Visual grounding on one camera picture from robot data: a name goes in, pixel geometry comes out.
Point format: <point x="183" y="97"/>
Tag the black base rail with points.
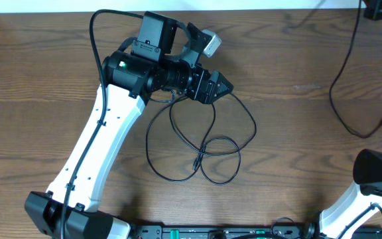
<point x="282" y="227"/>

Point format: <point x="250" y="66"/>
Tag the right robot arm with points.
<point x="363" y="198"/>

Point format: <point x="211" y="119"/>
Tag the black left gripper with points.
<point x="209" y="92"/>

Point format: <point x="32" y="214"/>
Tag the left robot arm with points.
<point x="164" y="56"/>

